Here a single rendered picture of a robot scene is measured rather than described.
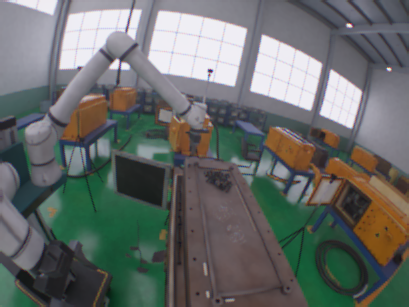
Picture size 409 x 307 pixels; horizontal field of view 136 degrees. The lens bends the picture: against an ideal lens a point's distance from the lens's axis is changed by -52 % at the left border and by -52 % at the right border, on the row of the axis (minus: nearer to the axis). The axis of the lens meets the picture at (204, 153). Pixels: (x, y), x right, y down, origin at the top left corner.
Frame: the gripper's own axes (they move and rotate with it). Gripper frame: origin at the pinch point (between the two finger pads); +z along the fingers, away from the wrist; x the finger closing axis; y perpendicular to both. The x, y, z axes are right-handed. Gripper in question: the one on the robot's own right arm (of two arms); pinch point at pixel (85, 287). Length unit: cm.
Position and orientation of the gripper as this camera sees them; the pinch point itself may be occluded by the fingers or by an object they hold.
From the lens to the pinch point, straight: 51.8
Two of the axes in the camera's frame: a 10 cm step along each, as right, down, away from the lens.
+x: 1.0, 5.1, -8.5
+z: 2.0, 8.3, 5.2
